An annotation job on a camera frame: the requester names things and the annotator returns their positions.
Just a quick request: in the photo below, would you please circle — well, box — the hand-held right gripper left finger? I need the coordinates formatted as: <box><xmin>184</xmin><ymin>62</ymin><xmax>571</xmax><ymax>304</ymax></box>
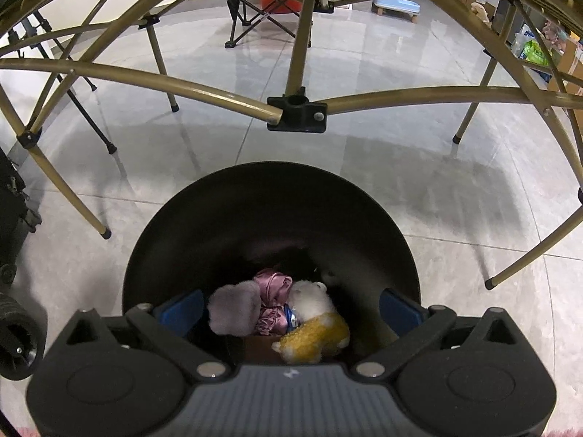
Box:
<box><xmin>57</xmin><ymin>288</ymin><xmax>231</xmax><ymax>382</ymax></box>

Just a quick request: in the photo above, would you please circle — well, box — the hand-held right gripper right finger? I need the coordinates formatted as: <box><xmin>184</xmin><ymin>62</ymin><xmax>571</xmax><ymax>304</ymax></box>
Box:
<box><xmin>354</xmin><ymin>288</ymin><xmax>529</xmax><ymax>381</ymax></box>

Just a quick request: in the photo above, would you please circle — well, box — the pink fluffy ring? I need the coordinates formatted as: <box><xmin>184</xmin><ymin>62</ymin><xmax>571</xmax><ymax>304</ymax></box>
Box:
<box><xmin>207</xmin><ymin>281</ymin><xmax>262</xmax><ymax>335</ymax></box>

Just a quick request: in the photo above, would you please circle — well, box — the yellow plush toy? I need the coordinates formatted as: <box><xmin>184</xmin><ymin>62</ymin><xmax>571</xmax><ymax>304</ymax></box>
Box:
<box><xmin>272</xmin><ymin>312</ymin><xmax>351</xmax><ymax>365</ymax></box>

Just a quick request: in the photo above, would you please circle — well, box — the white plush toy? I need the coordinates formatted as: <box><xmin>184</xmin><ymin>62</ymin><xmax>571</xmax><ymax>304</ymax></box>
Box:
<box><xmin>289</xmin><ymin>280</ymin><xmax>338</xmax><ymax>324</ymax></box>

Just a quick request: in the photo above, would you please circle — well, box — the pink satin bow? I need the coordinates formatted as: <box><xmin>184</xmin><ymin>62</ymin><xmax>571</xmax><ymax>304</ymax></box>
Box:
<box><xmin>253</xmin><ymin>269</ymin><xmax>294</xmax><ymax>334</ymax></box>

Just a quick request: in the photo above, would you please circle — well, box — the black round trash bin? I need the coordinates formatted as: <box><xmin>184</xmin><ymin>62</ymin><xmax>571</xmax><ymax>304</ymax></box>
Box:
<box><xmin>122</xmin><ymin>160</ymin><xmax>420</xmax><ymax>367</ymax></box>

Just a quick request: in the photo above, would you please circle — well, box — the black suitcase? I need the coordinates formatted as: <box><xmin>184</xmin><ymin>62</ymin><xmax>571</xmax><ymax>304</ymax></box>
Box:
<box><xmin>0</xmin><ymin>146</ymin><xmax>44</xmax><ymax>283</ymax></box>

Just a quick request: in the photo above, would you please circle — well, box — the tan folding camping table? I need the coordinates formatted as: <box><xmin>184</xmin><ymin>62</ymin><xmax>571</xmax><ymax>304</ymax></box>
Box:
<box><xmin>0</xmin><ymin>0</ymin><xmax>583</xmax><ymax>290</ymax></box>

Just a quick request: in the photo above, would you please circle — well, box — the green snack bag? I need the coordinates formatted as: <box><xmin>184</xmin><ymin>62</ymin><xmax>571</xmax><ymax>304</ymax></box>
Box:
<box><xmin>519</xmin><ymin>39</ymin><xmax>554</xmax><ymax>67</ymax></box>

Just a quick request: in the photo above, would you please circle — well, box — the blue step stool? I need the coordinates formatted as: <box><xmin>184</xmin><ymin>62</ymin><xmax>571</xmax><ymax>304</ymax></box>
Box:
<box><xmin>371</xmin><ymin>0</ymin><xmax>422</xmax><ymax>23</ymax></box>

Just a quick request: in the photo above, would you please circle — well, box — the black camera tripod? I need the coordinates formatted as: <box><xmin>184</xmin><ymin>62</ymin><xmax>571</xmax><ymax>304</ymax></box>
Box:
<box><xmin>7</xmin><ymin>9</ymin><xmax>117</xmax><ymax>154</ymax></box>

